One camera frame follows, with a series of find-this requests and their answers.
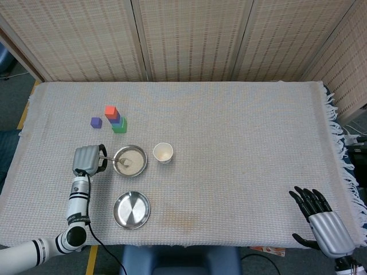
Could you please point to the blue rounded seat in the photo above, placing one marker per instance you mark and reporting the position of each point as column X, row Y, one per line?
column 5, row 60

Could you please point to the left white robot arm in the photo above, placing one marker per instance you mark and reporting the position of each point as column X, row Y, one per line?
column 76, row 203

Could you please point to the bamboo folding screen panel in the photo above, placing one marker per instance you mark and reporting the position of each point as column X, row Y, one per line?
column 286, row 37
column 71, row 37
column 347, row 71
column 192, row 37

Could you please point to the purple foam cube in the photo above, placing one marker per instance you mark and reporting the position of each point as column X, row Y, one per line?
column 116, row 119
column 96, row 122

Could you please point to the orange foam cube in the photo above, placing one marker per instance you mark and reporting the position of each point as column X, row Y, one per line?
column 110, row 111

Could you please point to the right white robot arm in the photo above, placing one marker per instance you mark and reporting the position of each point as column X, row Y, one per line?
column 345, row 266

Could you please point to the metal spoon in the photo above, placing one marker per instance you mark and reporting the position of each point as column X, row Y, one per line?
column 113, row 158

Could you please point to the white paper cup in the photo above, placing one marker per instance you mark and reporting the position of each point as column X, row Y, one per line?
column 163, row 153

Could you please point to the white power strip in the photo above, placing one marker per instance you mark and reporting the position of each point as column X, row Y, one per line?
column 354, row 139

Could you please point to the steel plate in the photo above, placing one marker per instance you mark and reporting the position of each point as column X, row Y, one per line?
column 132, row 210

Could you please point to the green foam cube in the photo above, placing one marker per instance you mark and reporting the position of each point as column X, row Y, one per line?
column 120, row 129

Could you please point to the black box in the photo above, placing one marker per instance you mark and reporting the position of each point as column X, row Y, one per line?
column 358, row 163

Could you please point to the steel bowl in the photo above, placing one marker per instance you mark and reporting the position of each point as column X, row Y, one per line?
column 115, row 167

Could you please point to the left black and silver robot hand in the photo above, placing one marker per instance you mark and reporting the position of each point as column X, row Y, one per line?
column 86, row 160

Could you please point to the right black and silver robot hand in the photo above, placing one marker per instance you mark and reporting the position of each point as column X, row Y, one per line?
column 332, row 232

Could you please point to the white woven tablecloth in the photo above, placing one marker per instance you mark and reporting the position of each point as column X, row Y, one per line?
column 229, row 172

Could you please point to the orange and white paper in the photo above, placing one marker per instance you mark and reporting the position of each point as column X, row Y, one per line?
column 269, row 250

